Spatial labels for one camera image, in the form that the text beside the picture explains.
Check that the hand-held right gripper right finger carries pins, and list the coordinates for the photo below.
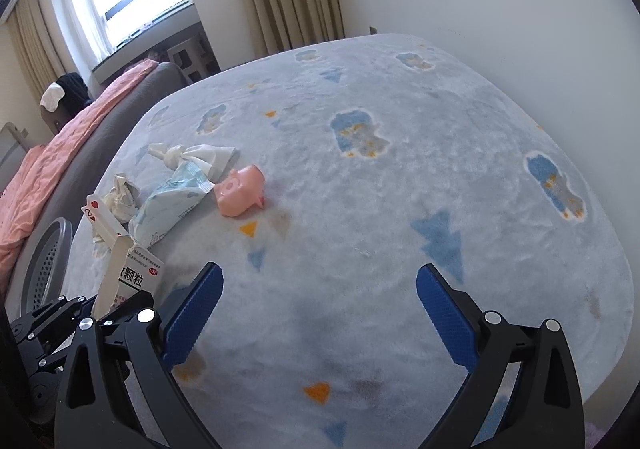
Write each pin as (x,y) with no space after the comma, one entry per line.
(447,319)

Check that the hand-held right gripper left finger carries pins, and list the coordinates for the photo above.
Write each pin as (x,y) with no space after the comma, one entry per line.
(195,319)

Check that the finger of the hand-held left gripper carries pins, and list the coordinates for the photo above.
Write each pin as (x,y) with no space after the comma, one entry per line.
(130,301)

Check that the green and white medicine box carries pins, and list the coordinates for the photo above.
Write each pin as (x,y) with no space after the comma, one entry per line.
(132,274)

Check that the grey plastic mesh basket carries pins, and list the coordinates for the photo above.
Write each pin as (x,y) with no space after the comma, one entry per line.
(60,239)

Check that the playing card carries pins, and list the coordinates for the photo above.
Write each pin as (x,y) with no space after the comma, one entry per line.
(95,211)

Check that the light blue printed blanket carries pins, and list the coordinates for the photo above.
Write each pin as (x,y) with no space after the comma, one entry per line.
(400,229)

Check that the crumpled paper ball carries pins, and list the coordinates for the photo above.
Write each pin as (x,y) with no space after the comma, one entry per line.
(120,199)

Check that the light blue wipes packet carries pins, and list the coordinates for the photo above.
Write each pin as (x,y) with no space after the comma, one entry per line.
(165,204)

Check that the pink pig toy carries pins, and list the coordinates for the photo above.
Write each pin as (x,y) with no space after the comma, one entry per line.
(240,194)

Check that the knotted white plastic bag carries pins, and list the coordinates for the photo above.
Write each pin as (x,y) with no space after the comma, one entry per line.
(210,156)

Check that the grey headboard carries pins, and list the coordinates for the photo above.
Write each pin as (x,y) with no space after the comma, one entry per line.
(12,149)

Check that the grey bed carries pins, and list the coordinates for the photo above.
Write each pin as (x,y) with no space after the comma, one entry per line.
(125,99)

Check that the white cloth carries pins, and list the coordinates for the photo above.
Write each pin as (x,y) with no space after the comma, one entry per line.
(52,96)

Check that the black clothing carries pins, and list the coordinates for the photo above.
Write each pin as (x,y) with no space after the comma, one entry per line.
(75,89)

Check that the grey block stool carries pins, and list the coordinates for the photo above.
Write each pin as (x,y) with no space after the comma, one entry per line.
(187,54)

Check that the sheer white curtain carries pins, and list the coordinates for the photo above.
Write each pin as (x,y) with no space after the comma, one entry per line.
(87,9)

